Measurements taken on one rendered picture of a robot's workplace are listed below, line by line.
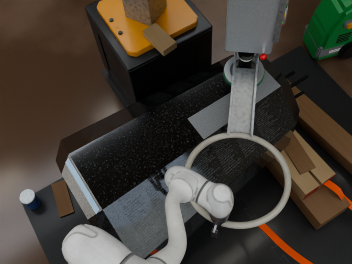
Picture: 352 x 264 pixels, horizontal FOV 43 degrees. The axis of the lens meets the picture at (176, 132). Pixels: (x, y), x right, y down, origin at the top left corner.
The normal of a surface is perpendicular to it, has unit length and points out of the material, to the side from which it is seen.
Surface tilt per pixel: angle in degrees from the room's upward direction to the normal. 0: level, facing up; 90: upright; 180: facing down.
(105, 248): 22
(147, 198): 45
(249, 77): 16
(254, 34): 90
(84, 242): 7
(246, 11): 90
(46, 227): 0
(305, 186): 0
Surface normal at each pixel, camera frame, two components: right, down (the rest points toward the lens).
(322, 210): -0.05, -0.47
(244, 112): -0.09, -0.21
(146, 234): 0.38, 0.17
